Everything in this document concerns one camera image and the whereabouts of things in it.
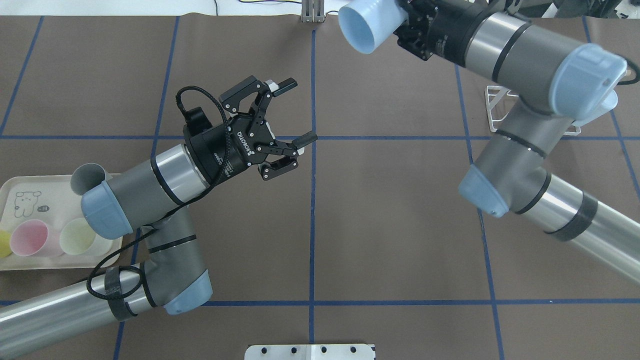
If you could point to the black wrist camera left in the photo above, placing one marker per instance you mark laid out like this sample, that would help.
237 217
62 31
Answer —
196 122

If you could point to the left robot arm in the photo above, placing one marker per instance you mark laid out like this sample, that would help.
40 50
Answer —
154 197

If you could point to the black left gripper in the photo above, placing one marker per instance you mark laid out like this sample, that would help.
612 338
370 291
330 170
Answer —
216 150

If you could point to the grey plastic cup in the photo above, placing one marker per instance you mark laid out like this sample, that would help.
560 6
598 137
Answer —
88 176

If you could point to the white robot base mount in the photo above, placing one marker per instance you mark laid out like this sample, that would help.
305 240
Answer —
335 351

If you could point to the cream plastic tray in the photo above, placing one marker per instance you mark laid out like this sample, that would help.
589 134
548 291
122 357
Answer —
47 198

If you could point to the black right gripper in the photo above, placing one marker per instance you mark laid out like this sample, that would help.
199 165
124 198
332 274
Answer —
446 31

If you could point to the yellow plastic cup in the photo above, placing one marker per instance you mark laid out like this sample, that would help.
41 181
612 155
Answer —
5 248

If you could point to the white wire cup rack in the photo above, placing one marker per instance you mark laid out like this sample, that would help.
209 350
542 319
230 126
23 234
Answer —
499 100

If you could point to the pale green plastic cup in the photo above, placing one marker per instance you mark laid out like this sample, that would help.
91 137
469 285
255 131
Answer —
78 238

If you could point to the pink plastic cup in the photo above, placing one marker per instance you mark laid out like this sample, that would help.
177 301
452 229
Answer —
36 238

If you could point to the aluminium frame post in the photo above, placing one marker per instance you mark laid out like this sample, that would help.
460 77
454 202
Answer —
313 11

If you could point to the light blue plastic cup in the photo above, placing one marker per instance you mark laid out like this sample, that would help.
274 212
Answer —
608 103

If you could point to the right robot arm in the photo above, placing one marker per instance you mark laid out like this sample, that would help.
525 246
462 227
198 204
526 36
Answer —
560 83

